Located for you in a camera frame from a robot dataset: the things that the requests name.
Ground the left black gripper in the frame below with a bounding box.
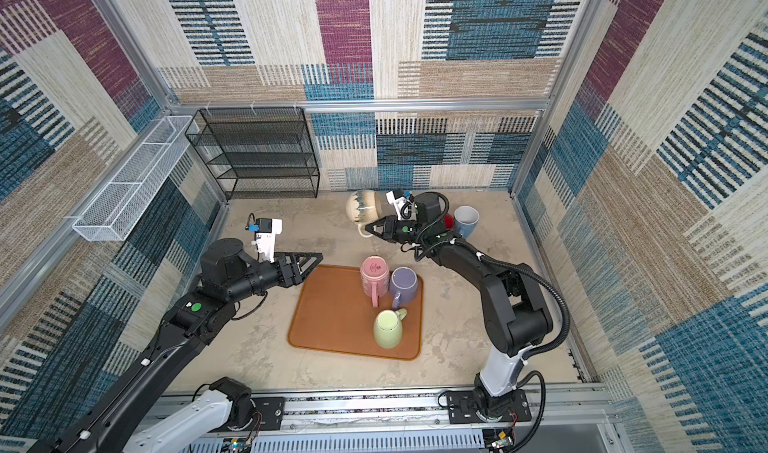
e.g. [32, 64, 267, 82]
[226, 251, 321, 307]

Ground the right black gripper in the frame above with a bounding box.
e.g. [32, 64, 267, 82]
[366, 214, 426, 242]

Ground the red mug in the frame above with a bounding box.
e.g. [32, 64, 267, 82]
[443, 214, 455, 230]

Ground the beige speckled mug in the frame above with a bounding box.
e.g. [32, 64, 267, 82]
[345, 190, 390, 238]

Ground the pink patterned mug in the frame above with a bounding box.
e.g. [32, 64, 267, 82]
[360, 256, 390, 308]

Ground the purple mug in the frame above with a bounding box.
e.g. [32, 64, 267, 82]
[389, 267, 420, 310]

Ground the blue polka dot mug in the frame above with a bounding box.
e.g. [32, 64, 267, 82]
[453, 205, 480, 239]

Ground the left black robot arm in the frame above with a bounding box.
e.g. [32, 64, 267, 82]
[30, 238, 323, 452]

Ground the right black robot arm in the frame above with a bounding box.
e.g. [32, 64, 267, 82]
[357, 190, 557, 421]

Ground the light green mug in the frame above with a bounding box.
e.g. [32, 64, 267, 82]
[373, 308, 408, 349]

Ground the brown rectangular tray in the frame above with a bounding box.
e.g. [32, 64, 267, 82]
[288, 266, 423, 360]

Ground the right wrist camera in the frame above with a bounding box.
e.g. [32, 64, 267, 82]
[385, 189, 414, 221]

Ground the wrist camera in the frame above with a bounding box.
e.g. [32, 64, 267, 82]
[385, 189, 414, 221]
[245, 213, 283, 263]

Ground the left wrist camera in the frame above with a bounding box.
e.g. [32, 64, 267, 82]
[245, 213, 283, 263]

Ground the black wire shelf rack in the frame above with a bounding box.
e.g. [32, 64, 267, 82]
[185, 107, 320, 200]

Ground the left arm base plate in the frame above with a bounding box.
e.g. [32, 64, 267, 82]
[250, 396, 286, 435]

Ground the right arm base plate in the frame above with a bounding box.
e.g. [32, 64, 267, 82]
[442, 389, 532, 424]

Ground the white wire mesh basket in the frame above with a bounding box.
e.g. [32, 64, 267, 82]
[73, 116, 192, 242]

